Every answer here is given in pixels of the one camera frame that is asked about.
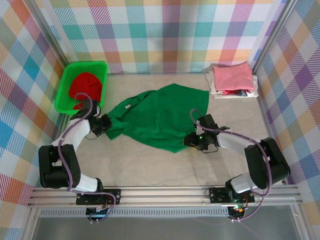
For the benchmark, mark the green t-shirt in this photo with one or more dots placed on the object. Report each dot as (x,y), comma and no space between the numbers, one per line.
(160,112)

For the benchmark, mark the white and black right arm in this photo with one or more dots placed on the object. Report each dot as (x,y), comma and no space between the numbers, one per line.
(232,141)

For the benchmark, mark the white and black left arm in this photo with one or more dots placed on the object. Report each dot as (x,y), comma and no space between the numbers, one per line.
(75,132)

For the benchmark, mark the green plastic basket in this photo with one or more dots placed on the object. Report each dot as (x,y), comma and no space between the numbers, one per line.
(65,82)

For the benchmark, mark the red and blue patterned t-shirt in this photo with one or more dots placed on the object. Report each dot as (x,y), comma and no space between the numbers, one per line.
(237,93)

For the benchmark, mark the pink folded t-shirt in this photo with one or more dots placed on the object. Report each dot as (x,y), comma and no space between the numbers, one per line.
(232,75)

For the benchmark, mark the grey metal panel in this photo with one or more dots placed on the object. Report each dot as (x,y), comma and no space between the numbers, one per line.
(162,230)

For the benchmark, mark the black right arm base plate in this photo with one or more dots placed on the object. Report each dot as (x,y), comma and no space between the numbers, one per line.
(217,195)

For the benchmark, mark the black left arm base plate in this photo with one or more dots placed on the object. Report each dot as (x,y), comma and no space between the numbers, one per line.
(112,193)

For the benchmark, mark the aluminium mounting rail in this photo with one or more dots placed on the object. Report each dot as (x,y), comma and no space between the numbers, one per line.
(162,197)

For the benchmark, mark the aluminium frame post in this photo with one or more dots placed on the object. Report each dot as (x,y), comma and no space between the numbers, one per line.
(50,32)
(275,32)

